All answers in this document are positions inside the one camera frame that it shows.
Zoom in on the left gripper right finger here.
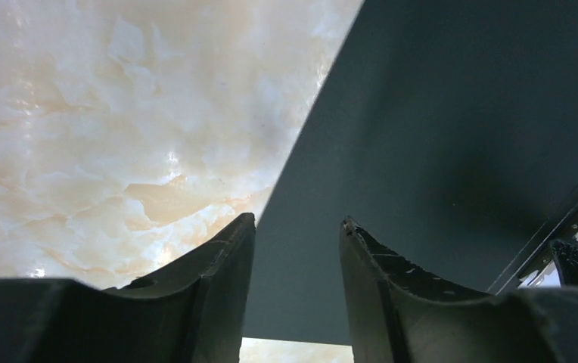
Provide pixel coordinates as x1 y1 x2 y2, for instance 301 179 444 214
340 218 578 362

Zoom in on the teal folder black inside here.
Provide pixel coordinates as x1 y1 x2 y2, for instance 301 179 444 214
244 1 578 344

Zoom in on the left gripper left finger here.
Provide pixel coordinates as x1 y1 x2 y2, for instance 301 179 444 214
0 213 256 362

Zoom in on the metal folder clip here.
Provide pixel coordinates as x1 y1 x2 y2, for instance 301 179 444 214
517 192 578 289

